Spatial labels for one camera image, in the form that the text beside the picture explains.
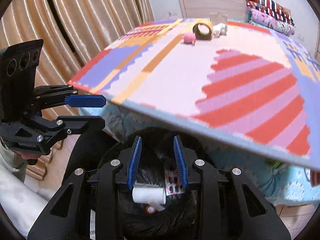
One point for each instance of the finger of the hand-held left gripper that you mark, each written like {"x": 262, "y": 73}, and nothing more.
{"x": 80, "y": 125}
{"x": 85, "y": 101}

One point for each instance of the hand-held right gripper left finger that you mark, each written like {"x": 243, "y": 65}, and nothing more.
{"x": 135, "y": 165}

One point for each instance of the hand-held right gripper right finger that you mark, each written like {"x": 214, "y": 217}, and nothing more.
{"x": 180, "y": 165}

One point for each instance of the pill blister pack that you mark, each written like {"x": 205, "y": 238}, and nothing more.
{"x": 172, "y": 183}

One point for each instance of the white paper roll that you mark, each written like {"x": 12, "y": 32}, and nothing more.
{"x": 148, "y": 195}

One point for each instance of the orange bottle cap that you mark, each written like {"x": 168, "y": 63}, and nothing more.
{"x": 150, "y": 209}

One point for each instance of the black trash bin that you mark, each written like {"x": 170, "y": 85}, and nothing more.
{"x": 155, "y": 226}

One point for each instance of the person's left forearm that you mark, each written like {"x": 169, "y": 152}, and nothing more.
{"x": 10, "y": 163}

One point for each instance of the person's left hand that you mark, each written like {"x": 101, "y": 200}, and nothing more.
{"x": 27, "y": 157}

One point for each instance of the beige striped curtain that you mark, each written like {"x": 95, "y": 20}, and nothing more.
{"x": 75, "y": 17}

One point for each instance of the green item under mat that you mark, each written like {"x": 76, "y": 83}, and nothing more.
{"x": 274, "y": 165}

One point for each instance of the person's white garment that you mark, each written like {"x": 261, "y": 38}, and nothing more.
{"x": 20, "y": 202}

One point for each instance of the colourful foam mat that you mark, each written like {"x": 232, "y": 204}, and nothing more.
{"x": 200, "y": 67}

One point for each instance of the pink toy pig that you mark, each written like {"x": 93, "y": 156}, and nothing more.
{"x": 189, "y": 38}

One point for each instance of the yellow tape roll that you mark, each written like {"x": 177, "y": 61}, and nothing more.
{"x": 207, "y": 28}

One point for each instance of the crumpled white tissue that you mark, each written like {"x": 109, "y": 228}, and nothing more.
{"x": 218, "y": 30}

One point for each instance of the white plastic holder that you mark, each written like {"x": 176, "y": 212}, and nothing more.
{"x": 220, "y": 17}

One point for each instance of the wooden bed headboard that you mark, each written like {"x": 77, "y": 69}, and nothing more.
{"x": 207, "y": 5}

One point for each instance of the folded floral quilt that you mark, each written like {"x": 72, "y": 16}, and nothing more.
{"x": 272, "y": 22}

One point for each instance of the wall socket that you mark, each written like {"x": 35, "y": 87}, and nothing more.
{"x": 171, "y": 13}

